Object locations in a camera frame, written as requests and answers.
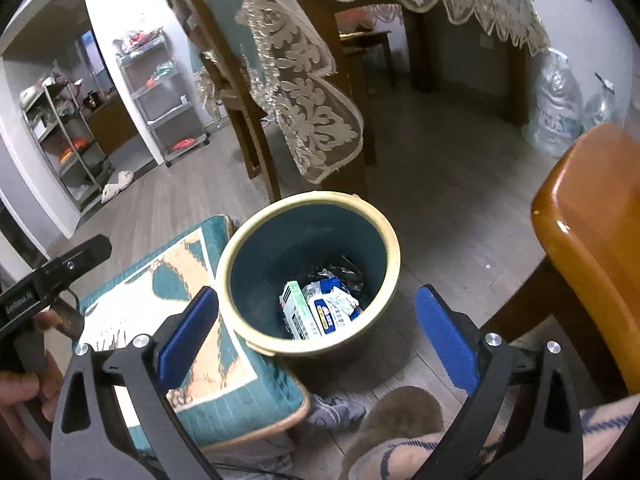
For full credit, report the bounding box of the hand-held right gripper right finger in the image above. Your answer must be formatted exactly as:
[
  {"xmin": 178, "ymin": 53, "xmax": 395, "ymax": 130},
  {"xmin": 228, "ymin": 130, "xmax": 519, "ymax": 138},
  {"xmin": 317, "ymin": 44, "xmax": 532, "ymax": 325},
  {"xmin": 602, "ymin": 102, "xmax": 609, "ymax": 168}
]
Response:
[{"xmin": 415, "ymin": 285, "xmax": 583, "ymax": 480}]

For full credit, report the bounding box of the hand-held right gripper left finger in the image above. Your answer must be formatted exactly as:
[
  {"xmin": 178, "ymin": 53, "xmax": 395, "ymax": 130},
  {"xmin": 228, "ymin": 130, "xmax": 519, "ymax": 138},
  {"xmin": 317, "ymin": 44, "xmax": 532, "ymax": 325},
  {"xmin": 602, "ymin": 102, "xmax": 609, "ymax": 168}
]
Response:
[{"xmin": 50, "ymin": 285, "xmax": 220, "ymax": 480}]

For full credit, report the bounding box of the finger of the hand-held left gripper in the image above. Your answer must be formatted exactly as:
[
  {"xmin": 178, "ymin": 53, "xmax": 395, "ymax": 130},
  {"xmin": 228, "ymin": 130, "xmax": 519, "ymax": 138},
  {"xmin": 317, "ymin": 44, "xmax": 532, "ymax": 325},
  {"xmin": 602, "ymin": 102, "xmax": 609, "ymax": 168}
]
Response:
[{"xmin": 50, "ymin": 236, "xmax": 112, "ymax": 286}]

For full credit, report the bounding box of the green white box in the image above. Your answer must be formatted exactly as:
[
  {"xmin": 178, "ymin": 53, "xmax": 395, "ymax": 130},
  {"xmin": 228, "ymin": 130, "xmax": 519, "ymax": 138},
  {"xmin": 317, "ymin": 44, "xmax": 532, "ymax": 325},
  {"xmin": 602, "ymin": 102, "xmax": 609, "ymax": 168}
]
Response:
[{"xmin": 279, "ymin": 280, "xmax": 322, "ymax": 341}]

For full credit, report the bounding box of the black plastic bag white label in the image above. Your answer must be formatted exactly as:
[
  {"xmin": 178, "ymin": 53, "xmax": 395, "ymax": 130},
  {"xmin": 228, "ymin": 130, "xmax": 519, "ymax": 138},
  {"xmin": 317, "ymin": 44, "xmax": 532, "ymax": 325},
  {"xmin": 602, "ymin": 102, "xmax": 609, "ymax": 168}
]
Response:
[{"xmin": 307, "ymin": 255, "xmax": 368, "ymax": 301}]

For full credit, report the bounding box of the blue white packet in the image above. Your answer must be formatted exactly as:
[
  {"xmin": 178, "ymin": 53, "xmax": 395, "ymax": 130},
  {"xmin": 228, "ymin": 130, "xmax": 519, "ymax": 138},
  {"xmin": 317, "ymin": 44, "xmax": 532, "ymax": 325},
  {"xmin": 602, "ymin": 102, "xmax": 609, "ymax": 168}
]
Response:
[{"xmin": 309, "ymin": 285, "xmax": 361, "ymax": 335}]

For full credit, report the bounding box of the teal bin with cream rim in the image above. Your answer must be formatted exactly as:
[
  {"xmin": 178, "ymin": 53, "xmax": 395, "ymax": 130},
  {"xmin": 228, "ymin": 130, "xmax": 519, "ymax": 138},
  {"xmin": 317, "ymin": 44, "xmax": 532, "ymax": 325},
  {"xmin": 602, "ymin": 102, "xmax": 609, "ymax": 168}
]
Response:
[{"xmin": 215, "ymin": 191, "xmax": 402, "ymax": 361}]

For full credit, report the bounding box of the person's left hand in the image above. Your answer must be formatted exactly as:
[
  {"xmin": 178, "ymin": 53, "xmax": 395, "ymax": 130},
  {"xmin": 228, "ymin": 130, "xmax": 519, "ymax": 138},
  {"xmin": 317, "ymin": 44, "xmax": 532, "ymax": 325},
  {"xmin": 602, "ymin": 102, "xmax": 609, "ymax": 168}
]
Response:
[{"xmin": 0, "ymin": 310, "xmax": 63, "ymax": 422}]

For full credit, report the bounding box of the white slipper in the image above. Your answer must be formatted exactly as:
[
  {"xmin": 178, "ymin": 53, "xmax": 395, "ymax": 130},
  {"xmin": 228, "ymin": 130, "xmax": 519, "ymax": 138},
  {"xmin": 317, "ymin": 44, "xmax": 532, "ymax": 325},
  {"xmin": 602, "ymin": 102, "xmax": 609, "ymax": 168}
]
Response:
[{"xmin": 101, "ymin": 170, "xmax": 135, "ymax": 204}]

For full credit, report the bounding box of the teal printed cushion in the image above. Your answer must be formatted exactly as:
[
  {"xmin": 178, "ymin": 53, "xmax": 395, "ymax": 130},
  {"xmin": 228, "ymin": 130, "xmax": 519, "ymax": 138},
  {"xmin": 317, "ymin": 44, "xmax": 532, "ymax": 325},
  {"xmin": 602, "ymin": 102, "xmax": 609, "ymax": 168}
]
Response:
[{"xmin": 75, "ymin": 215, "xmax": 308, "ymax": 453}]

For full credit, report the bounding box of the brown plush slipper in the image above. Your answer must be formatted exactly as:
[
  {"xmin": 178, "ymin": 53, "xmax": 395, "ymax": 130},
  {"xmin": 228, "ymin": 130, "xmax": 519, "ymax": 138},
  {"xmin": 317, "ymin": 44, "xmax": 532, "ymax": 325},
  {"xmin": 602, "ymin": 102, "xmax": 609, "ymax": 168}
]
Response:
[{"xmin": 345, "ymin": 387, "xmax": 446, "ymax": 480}]

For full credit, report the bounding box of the orange plastic bag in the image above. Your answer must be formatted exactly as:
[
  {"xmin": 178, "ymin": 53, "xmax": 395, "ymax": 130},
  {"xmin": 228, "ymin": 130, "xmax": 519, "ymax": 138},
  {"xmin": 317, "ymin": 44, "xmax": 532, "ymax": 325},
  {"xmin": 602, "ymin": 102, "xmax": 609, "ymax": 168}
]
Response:
[{"xmin": 59, "ymin": 140, "xmax": 91, "ymax": 163}]

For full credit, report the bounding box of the metal shelf rack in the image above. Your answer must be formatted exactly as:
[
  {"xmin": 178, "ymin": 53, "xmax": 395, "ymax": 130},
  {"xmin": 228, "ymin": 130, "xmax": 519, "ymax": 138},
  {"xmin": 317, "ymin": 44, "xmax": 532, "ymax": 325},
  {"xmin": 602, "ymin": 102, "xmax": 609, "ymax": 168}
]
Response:
[{"xmin": 20, "ymin": 77, "xmax": 113, "ymax": 211}]

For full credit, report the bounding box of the grey blue cloth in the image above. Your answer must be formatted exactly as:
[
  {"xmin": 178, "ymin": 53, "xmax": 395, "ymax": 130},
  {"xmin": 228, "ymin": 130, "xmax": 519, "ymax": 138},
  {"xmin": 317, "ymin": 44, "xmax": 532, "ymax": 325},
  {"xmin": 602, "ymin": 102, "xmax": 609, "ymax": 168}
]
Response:
[{"xmin": 307, "ymin": 395, "xmax": 368, "ymax": 428}]

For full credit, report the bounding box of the kitchen counter cabinet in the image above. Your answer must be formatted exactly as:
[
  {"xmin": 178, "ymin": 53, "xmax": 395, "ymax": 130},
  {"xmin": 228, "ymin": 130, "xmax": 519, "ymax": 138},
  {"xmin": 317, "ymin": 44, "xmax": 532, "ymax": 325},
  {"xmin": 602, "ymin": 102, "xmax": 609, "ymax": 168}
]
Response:
[{"xmin": 87, "ymin": 95, "xmax": 138, "ymax": 156}]

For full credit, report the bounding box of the white rolling cart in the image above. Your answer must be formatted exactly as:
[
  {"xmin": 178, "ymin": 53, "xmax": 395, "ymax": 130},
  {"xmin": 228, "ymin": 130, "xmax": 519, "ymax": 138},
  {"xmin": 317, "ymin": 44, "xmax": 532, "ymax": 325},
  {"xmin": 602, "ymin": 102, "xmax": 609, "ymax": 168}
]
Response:
[{"xmin": 116, "ymin": 30, "xmax": 211, "ymax": 168}]

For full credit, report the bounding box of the foot in grey slipper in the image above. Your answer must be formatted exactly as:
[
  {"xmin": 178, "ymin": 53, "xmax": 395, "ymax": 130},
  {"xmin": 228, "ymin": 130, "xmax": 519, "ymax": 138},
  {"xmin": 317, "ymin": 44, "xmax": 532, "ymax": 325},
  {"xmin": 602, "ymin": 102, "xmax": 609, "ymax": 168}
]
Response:
[{"xmin": 350, "ymin": 395, "xmax": 640, "ymax": 480}]

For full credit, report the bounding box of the glossy wooden stool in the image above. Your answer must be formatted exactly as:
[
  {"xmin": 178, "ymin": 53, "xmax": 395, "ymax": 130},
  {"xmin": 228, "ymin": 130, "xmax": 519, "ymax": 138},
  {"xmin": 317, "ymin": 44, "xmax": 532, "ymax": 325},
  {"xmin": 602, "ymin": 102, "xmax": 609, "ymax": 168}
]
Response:
[{"xmin": 480, "ymin": 122, "xmax": 640, "ymax": 396}]

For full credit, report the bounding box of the wooden dining chair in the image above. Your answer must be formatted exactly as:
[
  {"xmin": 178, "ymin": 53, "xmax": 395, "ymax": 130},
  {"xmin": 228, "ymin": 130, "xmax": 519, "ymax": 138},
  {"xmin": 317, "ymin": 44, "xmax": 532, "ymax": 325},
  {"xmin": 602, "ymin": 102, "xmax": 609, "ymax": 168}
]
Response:
[{"xmin": 155, "ymin": 0, "xmax": 281, "ymax": 201}]

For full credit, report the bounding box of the white red plastic bag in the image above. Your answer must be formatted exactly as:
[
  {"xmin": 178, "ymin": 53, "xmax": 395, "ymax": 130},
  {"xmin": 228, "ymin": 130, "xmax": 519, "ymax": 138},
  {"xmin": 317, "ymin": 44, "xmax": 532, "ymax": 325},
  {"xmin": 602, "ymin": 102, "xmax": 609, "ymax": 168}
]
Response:
[{"xmin": 122, "ymin": 30, "xmax": 163, "ymax": 53}]

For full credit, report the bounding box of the small wooden stool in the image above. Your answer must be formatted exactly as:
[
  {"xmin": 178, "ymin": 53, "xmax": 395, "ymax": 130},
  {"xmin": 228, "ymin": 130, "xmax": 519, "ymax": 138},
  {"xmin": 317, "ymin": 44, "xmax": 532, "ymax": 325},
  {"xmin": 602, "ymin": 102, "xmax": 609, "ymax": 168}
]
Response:
[{"xmin": 340, "ymin": 30, "xmax": 393, "ymax": 86}]

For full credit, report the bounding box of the wooden dining table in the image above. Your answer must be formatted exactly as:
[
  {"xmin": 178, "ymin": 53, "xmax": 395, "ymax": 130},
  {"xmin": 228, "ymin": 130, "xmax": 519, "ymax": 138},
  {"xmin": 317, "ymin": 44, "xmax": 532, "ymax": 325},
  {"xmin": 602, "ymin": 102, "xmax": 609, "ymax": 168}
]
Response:
[{"xmin": 272, "ymin": 0, "xmax": 531, "ymax": 201}]

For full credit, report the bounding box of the black cable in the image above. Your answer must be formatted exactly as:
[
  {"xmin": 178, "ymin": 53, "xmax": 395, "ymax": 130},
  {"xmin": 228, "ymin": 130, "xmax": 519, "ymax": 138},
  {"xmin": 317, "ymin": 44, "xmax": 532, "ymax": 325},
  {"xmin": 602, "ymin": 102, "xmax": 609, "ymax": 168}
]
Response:
[{"xmin": 210, "ymin": 462, "xmax": 301, "ymax": 480}]

